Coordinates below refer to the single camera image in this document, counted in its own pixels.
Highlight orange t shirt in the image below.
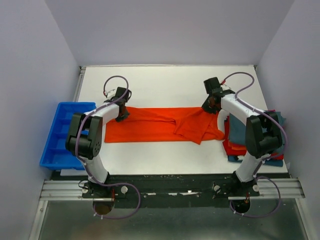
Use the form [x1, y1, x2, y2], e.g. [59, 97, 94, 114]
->
[104, 106, 225, 145]

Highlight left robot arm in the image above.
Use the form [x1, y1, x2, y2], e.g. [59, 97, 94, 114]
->
[65, 87, 132, 198]

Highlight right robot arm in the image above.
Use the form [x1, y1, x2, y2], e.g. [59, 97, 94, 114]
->
[202, 77, 288, 196]

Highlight folded teal t shirt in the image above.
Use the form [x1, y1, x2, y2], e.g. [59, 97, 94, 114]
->
[224, 109, 287, 153]

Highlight folded red t shirt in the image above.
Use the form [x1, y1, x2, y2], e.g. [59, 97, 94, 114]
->
[221, 139, 285, 161]

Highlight blue plastic bin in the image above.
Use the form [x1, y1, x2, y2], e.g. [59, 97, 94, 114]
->
[39, 101, 96, 171]

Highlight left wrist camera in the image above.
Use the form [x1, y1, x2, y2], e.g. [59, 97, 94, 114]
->
[104, 88, 117, 99]

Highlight black mounting base rail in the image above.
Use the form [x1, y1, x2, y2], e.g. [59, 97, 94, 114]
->
[82, 173, 260, 209]

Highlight aluminium frame rail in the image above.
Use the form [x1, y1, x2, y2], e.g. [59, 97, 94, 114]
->
[27, 65, 87, 240]

